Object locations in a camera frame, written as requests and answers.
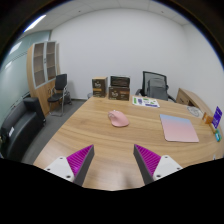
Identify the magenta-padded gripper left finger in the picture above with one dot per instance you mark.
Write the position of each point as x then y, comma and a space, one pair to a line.
76, 160

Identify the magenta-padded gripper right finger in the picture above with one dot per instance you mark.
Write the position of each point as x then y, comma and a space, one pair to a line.
150, 160

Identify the pink computer mouse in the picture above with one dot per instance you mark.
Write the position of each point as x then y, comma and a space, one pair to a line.
118, 119

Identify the pink and blue mouse pad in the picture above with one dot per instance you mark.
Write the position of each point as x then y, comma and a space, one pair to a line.
179, 128

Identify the white sheet with coloured stickers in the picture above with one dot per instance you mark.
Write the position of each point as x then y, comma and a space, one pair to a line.
145, 102

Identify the black leather sofa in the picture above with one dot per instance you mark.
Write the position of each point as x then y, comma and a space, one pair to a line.
20, 130

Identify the white sheet with grey circle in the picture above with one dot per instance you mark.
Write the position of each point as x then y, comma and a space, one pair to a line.
195, 111

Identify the small orange box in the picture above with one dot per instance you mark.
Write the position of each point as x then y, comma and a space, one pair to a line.
207, 118

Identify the grey backpack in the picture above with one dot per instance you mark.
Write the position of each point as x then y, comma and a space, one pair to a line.
157, 89

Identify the small teal box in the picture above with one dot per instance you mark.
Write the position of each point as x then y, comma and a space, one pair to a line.
218, 135

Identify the tall brown carton box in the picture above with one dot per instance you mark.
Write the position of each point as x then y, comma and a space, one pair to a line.
99, 87

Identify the black visitor chair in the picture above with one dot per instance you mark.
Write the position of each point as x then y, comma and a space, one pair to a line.
60, 85

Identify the purple card sign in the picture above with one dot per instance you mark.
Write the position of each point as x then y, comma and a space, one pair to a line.
217, 116

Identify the black mesh office chair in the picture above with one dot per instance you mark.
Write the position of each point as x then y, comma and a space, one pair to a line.
146, 76

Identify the open black carton box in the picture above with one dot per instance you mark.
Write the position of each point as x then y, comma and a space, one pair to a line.
120, 81

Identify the wooden shelf cabinet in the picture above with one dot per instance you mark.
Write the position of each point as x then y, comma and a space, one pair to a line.
37, 83

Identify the ceiling light strip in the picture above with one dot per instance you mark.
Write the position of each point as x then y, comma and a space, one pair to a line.
35, 22

